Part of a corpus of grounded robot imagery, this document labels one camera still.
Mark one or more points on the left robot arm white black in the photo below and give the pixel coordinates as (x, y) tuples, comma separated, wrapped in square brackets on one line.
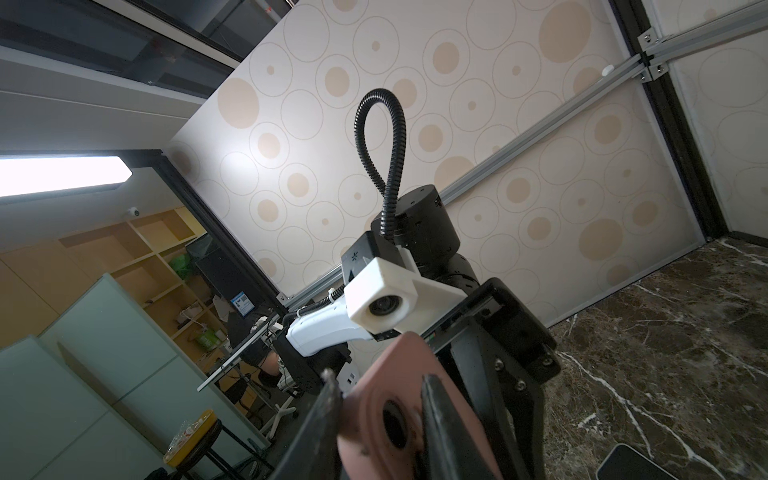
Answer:
[(420, 224)]

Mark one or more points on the wooden shelf unit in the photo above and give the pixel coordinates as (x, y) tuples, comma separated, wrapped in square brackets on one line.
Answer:
[(145, 256)]

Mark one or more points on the phone in clear case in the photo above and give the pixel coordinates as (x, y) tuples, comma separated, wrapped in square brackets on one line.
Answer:
[(626, 463)]

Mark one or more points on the diagonal aluminium rail left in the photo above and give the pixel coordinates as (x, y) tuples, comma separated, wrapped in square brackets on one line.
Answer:
[(490, 142)]

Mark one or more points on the horizontal aluminium rail back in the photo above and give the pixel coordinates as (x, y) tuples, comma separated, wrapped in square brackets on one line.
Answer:
[(661, 49)]

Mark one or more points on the ceiling lamp panel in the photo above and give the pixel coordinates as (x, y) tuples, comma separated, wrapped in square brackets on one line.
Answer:
[(39, 175)]

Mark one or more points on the phone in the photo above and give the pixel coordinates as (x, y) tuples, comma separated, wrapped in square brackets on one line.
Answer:
[(626, 463), (381, 432)]

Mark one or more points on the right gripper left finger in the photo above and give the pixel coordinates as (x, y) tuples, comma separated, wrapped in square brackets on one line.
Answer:
[(313, 454)]

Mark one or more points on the computer monitor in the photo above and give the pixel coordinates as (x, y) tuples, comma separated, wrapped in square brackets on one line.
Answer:
[(224, 276)]

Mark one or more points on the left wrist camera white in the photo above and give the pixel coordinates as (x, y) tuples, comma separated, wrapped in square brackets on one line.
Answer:
[(388, 296)]

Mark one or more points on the yellow round stool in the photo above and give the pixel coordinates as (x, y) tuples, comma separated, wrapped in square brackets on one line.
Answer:
[(196, 442)]

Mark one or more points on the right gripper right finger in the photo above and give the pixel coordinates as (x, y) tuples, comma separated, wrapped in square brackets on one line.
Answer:
[(449, 450)]

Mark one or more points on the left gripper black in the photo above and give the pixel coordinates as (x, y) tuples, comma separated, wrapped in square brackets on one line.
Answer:
[(500, 355)]

